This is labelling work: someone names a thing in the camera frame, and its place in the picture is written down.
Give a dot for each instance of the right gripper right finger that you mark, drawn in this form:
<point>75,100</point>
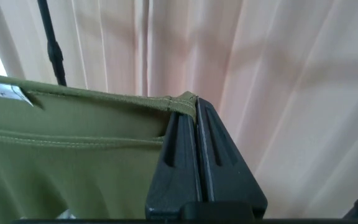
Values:
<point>238,189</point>

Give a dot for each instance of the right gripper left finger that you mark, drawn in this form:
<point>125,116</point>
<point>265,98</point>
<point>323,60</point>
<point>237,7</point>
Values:
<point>172,186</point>

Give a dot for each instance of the green shirt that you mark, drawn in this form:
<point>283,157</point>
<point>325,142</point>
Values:
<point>73,171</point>

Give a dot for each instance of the black clothes rack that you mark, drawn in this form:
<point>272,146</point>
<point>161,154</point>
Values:
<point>54,53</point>

